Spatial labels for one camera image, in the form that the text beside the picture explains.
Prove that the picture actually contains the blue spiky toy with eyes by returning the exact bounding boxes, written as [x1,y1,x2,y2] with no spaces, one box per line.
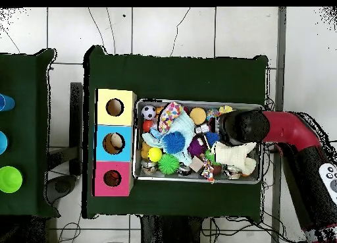
[161,131,186,155]

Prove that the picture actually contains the large multicoloured patterned cloth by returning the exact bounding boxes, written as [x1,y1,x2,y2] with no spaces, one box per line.
[158,101,184,134]

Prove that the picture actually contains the orange striped tiger plush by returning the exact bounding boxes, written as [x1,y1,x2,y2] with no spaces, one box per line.
[104,170,122,186]

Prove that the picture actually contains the wooden box with three holes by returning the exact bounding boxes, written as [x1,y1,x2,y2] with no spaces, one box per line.
[91,88,138,198]

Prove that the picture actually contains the blue spiky ball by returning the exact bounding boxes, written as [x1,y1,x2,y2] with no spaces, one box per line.
[205,132,220,148]

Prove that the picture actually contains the orange foam ball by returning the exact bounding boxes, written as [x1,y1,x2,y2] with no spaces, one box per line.
[189,107,207,126]

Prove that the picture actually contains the mint green waffle cloth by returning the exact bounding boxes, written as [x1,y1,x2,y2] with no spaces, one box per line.
[142,112,196,166]

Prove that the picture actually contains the cream waffle cloth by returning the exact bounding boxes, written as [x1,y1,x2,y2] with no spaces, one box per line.
[211,141,257,176]

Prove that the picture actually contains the dark green table cloth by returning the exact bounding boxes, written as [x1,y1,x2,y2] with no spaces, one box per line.
[82,45,269,223]

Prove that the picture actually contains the green spiky ball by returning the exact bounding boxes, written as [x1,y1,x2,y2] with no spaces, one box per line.
[157,153,180,175]

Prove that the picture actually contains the smooth yellow ball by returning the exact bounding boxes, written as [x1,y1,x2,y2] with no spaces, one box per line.
[147,147,163,163]

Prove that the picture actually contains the black and white soccer ball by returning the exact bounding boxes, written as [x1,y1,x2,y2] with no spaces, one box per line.
[141,105,157,121]

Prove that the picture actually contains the green cloth covered side table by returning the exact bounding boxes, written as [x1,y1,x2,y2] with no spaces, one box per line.
[0,48,61,219]

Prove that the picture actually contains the blue cup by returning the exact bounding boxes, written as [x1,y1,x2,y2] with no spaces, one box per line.
[0,130,9,155]
[0,93,16,112]

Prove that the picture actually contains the green cup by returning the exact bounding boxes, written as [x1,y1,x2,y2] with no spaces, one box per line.
[0,165,24,194]

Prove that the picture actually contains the shallow wire mesh bin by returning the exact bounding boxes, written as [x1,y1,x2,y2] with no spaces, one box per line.
[132,96,265,185]

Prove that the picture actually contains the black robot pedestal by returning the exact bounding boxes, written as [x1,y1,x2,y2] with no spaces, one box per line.
[140,215,203,243]

